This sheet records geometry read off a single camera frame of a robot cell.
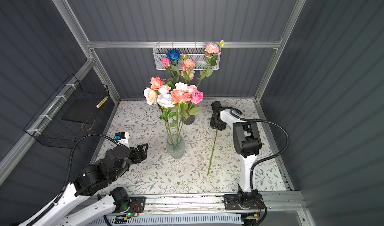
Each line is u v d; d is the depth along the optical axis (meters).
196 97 0.61
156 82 0.68
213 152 0.91
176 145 0.81
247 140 0.57
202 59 0.92
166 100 0.61
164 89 0.63
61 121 0.71
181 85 0.63
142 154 0.62
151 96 0.68
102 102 0.81
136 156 0.60
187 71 0.83
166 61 0.81
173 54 0.78
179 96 0.58
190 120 1.07
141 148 0.62
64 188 0.44
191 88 0.65
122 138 0.59
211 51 0.74
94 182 0.45
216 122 0.87
